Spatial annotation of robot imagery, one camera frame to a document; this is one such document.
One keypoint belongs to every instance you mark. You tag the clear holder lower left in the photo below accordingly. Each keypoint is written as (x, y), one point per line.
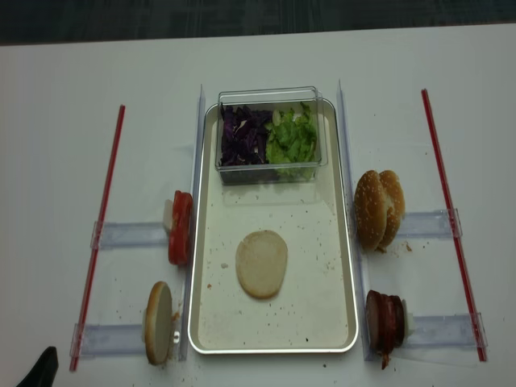
(90, 340)

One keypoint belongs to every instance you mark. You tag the silver metal tray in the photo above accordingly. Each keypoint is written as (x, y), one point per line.
(315, 309)

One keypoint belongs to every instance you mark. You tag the clear holder upper right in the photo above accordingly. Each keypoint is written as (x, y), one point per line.
(436, 224)

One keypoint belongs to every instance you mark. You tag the white pusher block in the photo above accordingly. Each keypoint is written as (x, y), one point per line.
(168, 216)
(409, 324)

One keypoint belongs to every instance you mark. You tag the meat patties stack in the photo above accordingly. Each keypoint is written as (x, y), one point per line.
(386, 319)

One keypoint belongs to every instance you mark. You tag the purple cabbage shreds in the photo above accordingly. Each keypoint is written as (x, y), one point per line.
(244, 135)

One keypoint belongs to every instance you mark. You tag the left red strip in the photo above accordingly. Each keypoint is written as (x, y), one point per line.
(78, 333)

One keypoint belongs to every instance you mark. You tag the clear long rail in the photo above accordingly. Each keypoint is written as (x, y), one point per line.
(195, 184)
(348, 190)

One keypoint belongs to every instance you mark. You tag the green lettuce leaves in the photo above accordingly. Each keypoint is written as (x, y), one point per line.
(292, 137)

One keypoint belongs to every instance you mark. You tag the white pusher block right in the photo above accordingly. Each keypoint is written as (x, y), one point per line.
(409, 324)

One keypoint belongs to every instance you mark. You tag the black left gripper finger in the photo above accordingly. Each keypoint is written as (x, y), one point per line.
(43, 373)

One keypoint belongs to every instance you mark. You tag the sesame bun top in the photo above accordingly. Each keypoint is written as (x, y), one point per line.
(370, 203)

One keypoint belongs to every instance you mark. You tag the left clear long rail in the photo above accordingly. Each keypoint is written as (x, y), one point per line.
(195, 184)

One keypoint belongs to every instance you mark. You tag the white pusher block left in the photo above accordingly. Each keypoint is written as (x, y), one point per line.
(168, 216)

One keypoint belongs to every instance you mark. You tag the clear plastic container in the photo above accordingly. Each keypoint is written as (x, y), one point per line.
(273, 99)

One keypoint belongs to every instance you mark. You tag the right clear long rail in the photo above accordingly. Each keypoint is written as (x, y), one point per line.
(348, 190)

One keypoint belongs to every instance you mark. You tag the bun half on tray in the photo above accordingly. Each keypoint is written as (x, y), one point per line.
(260, 263)

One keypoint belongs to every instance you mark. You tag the clear holder upper left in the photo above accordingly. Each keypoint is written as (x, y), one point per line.
(108, 235)

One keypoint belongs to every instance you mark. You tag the right red strip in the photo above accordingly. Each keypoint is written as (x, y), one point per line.
(477, 327)

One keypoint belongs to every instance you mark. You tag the upright bun half left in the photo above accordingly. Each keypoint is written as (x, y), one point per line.
(158, 323)

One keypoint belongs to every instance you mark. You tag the tomato slices stack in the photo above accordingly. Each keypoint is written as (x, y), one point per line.
(179, 234)

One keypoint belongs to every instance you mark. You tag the red strip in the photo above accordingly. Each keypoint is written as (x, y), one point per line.
(78, 333)
(477, 327)

